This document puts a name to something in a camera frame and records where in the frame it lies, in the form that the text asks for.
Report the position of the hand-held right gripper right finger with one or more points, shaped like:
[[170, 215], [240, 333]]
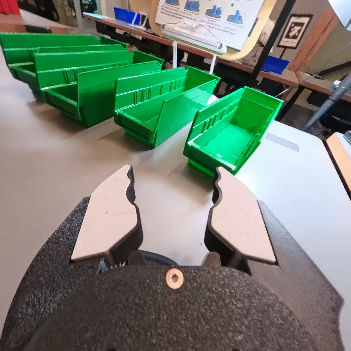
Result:
[[241, 219]]

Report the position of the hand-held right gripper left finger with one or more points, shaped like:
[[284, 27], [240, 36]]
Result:
[[107, 219]]

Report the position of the green plastic bin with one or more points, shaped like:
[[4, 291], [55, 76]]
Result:
[[219, 137], [96, 90], [54, 41], [142, 129]]

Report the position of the grey desk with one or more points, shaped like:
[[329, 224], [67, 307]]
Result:
[[54, 164]]

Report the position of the wood-edged neighbouring desk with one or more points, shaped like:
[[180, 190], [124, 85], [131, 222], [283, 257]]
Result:
[[340, 159]]

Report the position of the wood-edged side desk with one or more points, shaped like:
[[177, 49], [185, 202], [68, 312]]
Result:
[[41, 20]]

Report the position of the grey metal pole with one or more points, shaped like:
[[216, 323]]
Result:
[[326, 107]]

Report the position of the blue plastic bin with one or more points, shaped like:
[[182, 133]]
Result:
[[274, 64], [124, 15]]

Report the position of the wooden partition panel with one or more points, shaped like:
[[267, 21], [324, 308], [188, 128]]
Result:
[[315, 46]]

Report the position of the black white marker sign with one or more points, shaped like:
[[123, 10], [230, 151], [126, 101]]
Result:
[[294, 31]]

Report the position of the small white stand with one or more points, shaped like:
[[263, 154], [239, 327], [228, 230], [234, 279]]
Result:
[[137, 19]]

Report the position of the printed instruction sheet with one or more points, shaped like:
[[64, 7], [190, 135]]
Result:
[[181, 16]]

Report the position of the small wooden clipboard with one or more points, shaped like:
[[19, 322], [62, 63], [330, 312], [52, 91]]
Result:
[[135, 5]]

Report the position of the white board panel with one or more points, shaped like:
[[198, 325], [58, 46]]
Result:
[[341, 11]]

